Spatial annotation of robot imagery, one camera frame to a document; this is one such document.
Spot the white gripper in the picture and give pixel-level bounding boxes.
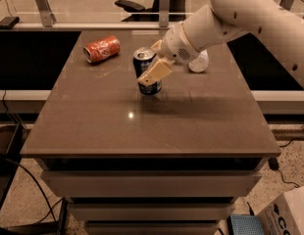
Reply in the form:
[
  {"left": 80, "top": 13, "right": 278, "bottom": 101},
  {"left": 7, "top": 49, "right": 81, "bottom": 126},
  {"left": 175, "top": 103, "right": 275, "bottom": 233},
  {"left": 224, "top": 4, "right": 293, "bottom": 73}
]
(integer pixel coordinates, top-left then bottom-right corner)
[{"left": 137, "top": 22, "right": 199, "bottom": 86}]

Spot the blue pepsi can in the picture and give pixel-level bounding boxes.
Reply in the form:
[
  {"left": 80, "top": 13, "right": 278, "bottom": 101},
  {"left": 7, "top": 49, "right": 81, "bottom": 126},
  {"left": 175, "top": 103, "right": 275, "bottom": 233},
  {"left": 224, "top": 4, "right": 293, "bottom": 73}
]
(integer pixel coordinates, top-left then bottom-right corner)
[{"left": 133, "top": 47, "right": 162, "bottom": 96}]

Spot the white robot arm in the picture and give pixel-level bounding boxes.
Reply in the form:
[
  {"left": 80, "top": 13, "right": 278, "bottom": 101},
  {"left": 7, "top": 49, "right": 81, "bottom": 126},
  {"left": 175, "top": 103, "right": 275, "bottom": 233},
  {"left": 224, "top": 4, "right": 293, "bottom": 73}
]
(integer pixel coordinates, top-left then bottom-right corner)
[{"left": 137, "top": 0, "right": 304, "bottom": 88}]

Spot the orange soda can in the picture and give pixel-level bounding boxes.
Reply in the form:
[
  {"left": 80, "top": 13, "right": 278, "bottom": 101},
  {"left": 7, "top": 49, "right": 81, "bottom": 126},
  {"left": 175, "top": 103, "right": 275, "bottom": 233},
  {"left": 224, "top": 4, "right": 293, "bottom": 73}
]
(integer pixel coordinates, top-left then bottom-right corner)
[{"left": 83, "top": 35, "right": 121, "bottom": 64}]

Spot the clear plastic water bottle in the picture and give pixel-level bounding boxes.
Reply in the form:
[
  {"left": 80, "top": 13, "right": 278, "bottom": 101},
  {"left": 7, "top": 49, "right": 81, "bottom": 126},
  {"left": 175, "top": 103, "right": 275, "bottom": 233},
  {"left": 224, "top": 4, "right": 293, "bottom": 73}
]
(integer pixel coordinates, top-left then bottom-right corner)
[{"left": 188, "top": 50, "right": 209, "bottom": 73}]

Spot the black office chair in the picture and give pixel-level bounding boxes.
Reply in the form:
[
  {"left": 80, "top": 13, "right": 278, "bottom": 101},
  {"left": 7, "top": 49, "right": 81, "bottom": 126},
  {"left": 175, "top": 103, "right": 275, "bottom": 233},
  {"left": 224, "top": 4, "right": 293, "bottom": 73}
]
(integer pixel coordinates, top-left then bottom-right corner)
[{"left": 114, "top": 0, "right": 191, "bottom": 23}]

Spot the grey drawer cabinet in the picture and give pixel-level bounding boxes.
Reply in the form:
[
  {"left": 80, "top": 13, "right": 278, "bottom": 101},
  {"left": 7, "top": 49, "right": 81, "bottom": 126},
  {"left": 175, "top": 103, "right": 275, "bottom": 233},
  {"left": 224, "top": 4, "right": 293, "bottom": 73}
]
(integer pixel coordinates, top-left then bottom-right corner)
[{"left": 22, "top": 31, "right": 279, "bottom": 235}]

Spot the black device on ledge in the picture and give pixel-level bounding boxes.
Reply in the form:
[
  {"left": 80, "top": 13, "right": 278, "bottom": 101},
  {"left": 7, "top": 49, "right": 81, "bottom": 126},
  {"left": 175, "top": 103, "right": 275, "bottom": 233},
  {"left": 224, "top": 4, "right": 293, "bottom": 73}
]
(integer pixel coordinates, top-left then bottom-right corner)
[{"left": 0, "top": 17, "right": 20, "bottom": 29}]

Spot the dark bin at left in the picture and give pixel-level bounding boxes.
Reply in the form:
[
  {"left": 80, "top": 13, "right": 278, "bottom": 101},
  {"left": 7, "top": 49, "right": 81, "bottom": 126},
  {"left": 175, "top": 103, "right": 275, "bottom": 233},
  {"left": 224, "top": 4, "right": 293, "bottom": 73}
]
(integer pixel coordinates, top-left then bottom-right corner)
[{"left": 0, "top": 124, "right": 23, "bottom": 211}]

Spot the blue perforated box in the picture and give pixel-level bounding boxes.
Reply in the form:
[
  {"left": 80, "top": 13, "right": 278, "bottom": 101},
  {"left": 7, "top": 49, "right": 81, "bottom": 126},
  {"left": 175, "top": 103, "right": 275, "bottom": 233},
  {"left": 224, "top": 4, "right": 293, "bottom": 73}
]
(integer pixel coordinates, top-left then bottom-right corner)
[{"left": 228, "top": 214, "right": 265, "bottom": 235}]

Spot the white cardboard box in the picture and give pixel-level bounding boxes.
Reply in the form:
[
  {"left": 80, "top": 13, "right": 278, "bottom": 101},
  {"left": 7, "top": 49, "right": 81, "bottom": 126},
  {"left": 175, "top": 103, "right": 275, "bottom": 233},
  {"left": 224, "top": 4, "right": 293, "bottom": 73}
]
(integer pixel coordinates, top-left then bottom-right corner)
[{"left": 258, "top": 186, "right": 304, "bottom": 235}]

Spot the metal railing post middle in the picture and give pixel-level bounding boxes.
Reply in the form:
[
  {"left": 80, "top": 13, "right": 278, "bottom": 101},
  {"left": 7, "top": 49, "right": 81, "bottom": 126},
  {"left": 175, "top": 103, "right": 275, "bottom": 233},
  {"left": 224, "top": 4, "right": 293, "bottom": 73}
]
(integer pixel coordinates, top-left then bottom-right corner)
[{"left": 159, "top": 0, "right": 170, "bottom": 27}]

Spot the metal railing post left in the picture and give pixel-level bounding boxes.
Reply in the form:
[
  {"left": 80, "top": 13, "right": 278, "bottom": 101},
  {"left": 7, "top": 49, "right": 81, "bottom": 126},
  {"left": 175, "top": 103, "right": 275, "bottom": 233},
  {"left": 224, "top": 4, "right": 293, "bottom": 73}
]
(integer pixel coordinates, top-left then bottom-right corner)
[{"left": 34, "top": 0, "right": 56, "bottom": 27}]

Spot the black power adapter cable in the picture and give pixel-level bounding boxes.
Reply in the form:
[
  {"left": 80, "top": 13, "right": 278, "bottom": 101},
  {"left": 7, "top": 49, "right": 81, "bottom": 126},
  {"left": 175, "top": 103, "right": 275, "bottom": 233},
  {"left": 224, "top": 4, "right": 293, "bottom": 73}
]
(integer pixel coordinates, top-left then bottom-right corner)
[{"left": 268, "top": 137, "right": 304, "bottom": 189}]

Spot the black floor cable left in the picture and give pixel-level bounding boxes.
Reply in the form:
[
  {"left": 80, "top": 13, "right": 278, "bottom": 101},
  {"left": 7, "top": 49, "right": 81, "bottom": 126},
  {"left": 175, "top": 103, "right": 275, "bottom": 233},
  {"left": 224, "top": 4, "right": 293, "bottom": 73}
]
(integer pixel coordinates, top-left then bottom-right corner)
[{"left": 0, "top": 152, "right": 64, "bottom": 227}]

